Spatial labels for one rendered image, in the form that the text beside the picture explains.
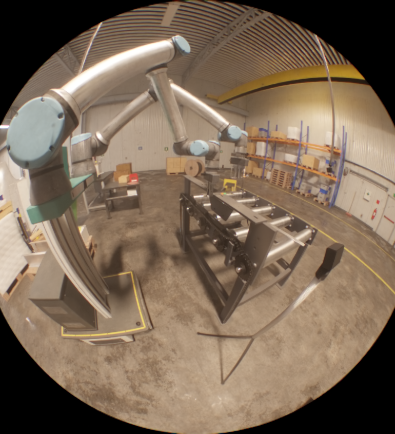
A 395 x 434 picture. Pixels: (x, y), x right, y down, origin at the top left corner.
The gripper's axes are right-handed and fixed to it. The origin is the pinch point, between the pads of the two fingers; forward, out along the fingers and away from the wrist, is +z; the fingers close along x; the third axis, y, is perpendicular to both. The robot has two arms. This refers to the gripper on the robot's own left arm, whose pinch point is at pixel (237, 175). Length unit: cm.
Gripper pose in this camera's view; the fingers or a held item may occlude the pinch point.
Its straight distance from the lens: 105.7
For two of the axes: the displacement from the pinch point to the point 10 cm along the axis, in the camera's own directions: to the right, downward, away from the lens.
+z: -0.5, 8.9, 4.6
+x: -6.9, -3.6, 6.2
